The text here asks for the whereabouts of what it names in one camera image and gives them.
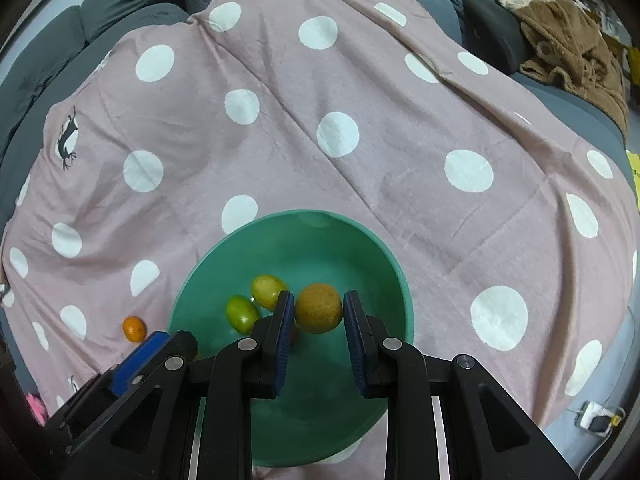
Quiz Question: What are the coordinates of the pink plush toy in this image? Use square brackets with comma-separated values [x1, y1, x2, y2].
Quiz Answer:
[26, 393, 49, 426]

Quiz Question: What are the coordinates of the pink polka dot cloth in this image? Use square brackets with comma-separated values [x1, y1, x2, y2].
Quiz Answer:
[1, 0, 639, 426]

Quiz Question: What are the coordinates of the grey sofa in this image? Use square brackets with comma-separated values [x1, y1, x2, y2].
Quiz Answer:
[1, 0, 639, 470]

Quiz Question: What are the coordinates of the white power adapter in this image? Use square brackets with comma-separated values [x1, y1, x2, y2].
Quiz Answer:
[575, 401, 626, 438]

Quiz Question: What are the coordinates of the black sofa cushion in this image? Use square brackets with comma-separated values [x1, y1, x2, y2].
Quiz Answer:
[463, 0, 529, 76]

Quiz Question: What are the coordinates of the yellow small fruit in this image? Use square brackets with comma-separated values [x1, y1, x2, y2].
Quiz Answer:
[250, 274, 288, 311]

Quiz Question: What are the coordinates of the large orange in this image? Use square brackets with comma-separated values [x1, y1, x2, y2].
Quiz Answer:
[294, 283, 343, 334]

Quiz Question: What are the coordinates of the small orange far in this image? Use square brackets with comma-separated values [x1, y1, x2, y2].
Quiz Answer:
[122, 316, 146, 344]

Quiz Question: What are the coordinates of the green tomato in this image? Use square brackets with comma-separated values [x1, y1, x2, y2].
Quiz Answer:
[224, 295, 262, 335]

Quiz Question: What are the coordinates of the brown plush blanket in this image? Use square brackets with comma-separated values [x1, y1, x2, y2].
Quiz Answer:
[497, 0, 628, 134]

